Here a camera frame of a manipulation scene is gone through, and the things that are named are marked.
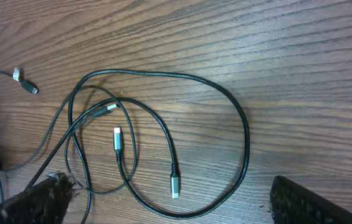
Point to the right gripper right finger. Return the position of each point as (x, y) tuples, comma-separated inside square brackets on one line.
[(294, 204)]

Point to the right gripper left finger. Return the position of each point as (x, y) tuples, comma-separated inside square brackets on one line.
[(45, 202)]

